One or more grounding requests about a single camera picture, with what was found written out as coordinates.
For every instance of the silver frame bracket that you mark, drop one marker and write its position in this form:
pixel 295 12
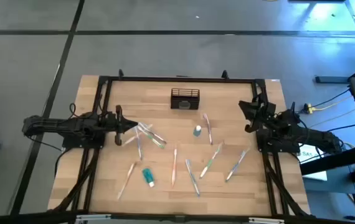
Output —
pixel 93 217
pixel 266 221

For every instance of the black gantry crossbeam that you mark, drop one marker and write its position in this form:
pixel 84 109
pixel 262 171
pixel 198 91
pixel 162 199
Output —
pixel 25 218

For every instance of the black floor bar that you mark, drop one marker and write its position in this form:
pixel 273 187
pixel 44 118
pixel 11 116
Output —
pixel 330 79

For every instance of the white paper sign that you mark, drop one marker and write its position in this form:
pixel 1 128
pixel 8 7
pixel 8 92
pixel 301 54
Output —
pixel 316 175

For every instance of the black frame clamp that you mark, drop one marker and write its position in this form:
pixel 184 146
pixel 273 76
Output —
pixel 120 74
pixel 225 74

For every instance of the black side beam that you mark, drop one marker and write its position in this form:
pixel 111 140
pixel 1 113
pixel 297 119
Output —
pixel 336 160

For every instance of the yellow power plug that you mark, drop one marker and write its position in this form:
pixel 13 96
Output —
pixel 310 109

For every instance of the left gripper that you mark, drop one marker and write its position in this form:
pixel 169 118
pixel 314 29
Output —
pixel 111 124

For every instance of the green white toothbrush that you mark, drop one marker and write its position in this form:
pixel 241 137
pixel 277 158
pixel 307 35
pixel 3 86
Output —
pixel 152 137
pixel 210 162

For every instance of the black aluminium table frame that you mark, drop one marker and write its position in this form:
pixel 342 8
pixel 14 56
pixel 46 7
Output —
pixel 165 79

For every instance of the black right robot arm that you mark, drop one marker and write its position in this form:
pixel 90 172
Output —
pixel 308 137

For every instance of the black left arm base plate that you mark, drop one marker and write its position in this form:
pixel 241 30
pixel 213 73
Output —
pixel 68 143

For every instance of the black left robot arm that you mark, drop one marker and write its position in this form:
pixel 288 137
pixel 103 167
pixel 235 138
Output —
pixel 56 124

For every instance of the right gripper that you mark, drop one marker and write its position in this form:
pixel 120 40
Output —
pixel 267 113

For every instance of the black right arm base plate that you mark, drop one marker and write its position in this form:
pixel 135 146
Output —
pixel 263 147

